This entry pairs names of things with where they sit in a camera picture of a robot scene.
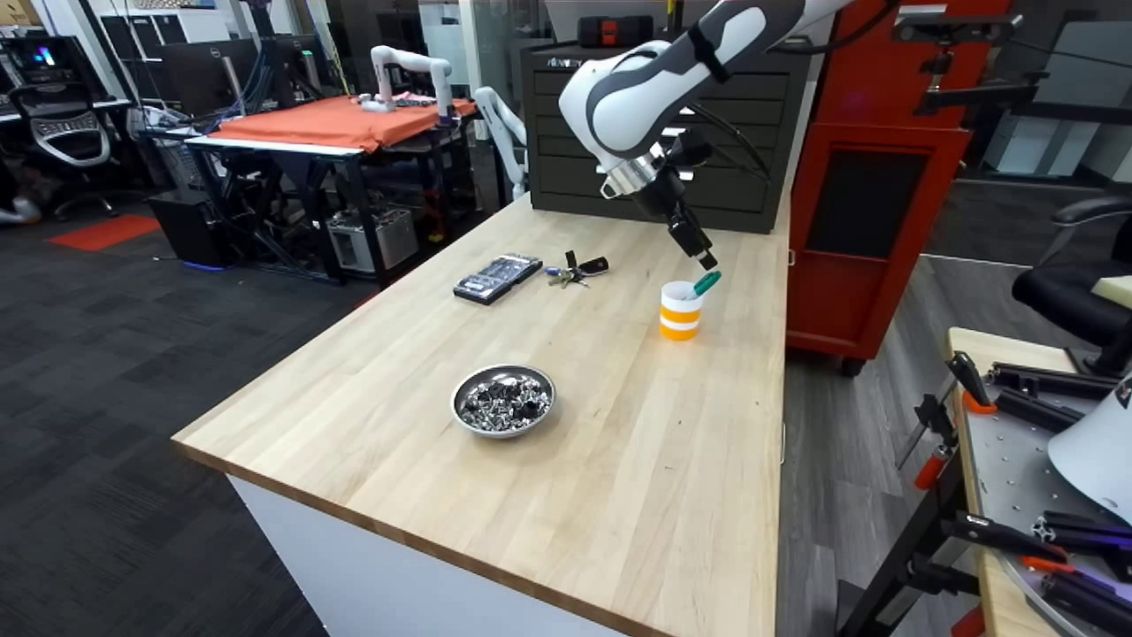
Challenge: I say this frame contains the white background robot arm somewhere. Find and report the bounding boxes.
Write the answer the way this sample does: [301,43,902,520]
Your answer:
[356,46,454,117]

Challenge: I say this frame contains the black digital clock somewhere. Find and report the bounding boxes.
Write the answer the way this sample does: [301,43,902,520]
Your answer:
[577,13,656,51]

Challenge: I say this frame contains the black calculator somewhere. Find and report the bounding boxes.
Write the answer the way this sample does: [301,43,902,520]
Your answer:
[454,255,540,303]

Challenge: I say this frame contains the red tool cabinet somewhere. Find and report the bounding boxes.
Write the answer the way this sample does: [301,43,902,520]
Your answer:
[787,0,1013,375]

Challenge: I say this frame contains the side wooden workbench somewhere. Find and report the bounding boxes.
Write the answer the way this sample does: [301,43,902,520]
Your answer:
[946,326,1127,637]

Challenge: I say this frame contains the black chair at right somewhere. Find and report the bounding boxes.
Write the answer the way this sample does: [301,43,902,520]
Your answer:
[1013,194,1132,375]

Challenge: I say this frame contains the orange and white mug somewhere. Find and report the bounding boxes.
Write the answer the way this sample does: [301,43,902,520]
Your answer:
[659,280,705,339]

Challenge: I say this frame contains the black and orange clamp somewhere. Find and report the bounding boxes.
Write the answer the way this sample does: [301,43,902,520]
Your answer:
[949,350,1115,432]

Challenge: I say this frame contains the bunch of keys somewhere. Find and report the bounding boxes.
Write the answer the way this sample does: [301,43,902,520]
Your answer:
[544,253,608,288]

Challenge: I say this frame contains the metal bowl with small parts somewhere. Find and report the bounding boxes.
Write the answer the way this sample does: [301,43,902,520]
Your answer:
[448,366,554,440]

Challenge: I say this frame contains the table with orange cloth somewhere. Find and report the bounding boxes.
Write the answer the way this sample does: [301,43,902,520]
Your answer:
[185,92,481,283]

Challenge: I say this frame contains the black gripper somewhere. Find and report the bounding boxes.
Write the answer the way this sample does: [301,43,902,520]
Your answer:
[637,165,718,270]

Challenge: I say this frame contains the black tool drawer cabinet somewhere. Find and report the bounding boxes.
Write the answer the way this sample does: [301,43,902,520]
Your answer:
[520,46,808,234]

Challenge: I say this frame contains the green and grey marker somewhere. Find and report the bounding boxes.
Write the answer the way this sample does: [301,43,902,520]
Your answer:
[692,274,723,297]

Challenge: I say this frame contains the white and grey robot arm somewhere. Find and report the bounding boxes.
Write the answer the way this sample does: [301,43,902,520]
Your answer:
[560,0,848,270]

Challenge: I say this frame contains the white robot arm by table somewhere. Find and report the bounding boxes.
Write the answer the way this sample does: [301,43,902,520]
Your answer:
[473,86,528,197]

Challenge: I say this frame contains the white lamp shade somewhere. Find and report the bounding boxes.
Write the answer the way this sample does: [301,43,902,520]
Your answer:
[1048,375,1132,523]

